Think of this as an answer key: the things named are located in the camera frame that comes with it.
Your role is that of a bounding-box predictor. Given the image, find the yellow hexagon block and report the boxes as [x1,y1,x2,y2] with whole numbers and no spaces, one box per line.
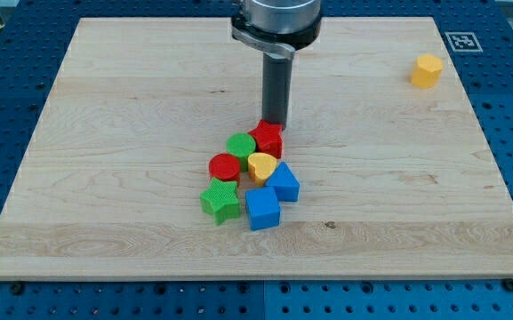
[410,54,444,89]

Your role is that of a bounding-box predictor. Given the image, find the green star block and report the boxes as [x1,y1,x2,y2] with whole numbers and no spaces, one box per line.
[199,178,241,226]

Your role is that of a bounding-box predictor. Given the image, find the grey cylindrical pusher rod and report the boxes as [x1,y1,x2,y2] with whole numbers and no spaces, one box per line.
[261,53,293,130]

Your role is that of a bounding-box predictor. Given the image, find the white fiducial marker tag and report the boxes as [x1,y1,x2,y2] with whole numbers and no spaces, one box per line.
[445,31,483,52]

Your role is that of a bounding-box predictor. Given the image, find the green cylinder block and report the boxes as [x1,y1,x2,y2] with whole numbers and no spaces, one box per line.
[226,133,256,172]

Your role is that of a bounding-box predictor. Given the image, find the yellow heart block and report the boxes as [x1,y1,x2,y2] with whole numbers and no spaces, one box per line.
[247,152,277,187]

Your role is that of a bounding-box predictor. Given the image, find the blue cube block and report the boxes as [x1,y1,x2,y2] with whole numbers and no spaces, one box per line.
[245,187,281,231]

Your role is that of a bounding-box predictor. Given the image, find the blue triangle block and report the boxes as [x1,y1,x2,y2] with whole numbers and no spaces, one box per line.
[265,162,300,202]

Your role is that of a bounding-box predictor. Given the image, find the red star block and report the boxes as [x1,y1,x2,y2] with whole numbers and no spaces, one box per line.
[248,120,283,159]

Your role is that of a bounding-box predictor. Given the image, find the light wooden board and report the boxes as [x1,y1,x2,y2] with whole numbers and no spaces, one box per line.
[0,17,513,281]

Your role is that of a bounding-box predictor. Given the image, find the red cylinder block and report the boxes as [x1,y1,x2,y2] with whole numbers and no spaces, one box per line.
[208,153,241,184]

